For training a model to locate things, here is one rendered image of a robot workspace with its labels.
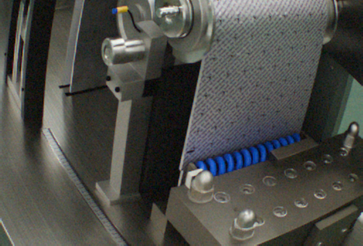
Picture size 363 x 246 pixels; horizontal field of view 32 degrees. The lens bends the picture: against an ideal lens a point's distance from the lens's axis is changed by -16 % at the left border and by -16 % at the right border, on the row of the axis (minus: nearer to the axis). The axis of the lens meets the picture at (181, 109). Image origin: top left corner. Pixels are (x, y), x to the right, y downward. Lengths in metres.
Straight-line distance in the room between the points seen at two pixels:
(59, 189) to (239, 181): 0.31
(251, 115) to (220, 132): 0.06
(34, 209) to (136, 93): 0.27
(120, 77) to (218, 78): 0.13
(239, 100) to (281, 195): 0.16
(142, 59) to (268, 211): 0.28
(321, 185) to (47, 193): 0.46
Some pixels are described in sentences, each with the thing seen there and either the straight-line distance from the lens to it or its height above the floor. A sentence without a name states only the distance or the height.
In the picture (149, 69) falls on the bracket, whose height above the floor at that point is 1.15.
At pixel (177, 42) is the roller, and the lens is 0.98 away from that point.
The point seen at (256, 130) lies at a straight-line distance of 1.10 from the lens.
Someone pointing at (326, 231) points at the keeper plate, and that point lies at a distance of 1.04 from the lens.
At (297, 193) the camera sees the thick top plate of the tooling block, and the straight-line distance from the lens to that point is 1.06.
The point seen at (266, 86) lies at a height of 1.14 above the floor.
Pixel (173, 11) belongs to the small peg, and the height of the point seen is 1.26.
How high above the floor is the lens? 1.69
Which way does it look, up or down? 34 degrees down
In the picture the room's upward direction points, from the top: 11 degrees clockwise
